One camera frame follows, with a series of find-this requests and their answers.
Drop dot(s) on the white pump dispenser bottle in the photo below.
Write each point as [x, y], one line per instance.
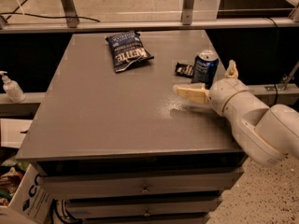
[12, 88]

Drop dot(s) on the blue kettle chips bag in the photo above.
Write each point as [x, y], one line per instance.
[126, 49]

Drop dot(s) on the drawer with knob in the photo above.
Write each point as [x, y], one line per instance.
[138, 184]
[144, 207]

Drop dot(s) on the white cardboard box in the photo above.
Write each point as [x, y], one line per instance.
[30, 204]

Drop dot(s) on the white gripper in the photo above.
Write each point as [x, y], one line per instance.
[223, 93]

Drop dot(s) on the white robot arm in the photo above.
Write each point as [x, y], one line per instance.
[267, 134]

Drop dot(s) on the blue pepsi can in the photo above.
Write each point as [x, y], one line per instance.
[205, 67]

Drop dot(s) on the dark rxbar chocolate bar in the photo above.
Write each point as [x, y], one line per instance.
[184, 70]

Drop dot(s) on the metal railing frame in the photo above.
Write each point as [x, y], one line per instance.
[75, 16]

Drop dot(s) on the grey drawer cabinet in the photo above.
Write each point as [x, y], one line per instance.
[94, 121]

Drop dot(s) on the top drawer with knob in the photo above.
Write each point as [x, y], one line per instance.
[138, 184]

